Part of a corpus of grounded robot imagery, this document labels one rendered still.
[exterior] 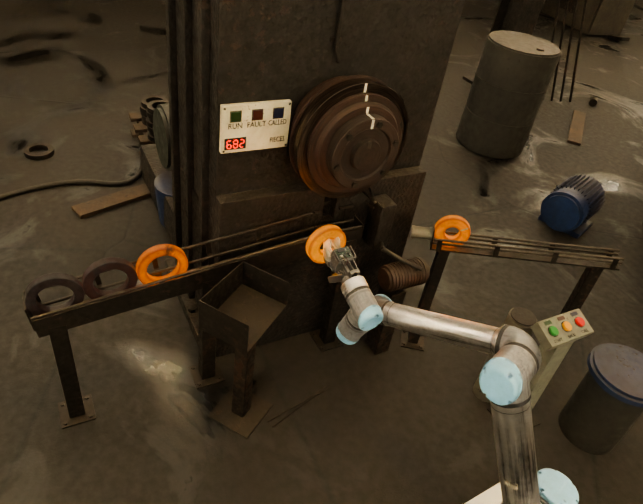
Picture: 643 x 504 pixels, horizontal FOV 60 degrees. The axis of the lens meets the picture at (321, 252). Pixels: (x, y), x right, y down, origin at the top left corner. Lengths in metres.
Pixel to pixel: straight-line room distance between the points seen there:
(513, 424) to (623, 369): 1.03
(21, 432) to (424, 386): 1.73
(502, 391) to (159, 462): 1.37
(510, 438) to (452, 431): 0.92
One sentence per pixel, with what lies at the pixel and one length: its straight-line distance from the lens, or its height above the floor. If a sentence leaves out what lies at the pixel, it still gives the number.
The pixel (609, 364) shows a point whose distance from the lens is 2.63.
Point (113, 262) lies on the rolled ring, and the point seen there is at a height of 0.75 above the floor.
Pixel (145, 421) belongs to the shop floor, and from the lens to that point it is 2.50.
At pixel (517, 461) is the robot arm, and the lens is 1.79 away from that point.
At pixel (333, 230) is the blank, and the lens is 1.98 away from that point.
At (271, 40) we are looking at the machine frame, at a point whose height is 1.45.
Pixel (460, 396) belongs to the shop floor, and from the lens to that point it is 2.77.
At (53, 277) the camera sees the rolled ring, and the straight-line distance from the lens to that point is 2.04.
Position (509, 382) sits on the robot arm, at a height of 0.93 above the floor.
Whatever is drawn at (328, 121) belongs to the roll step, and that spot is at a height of 1.23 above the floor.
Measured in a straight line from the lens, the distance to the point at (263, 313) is 2.04.
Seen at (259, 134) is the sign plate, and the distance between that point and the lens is 2.05.
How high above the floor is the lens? 2.04
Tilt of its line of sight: 38 degrees down
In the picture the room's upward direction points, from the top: 10 degrees clockwise
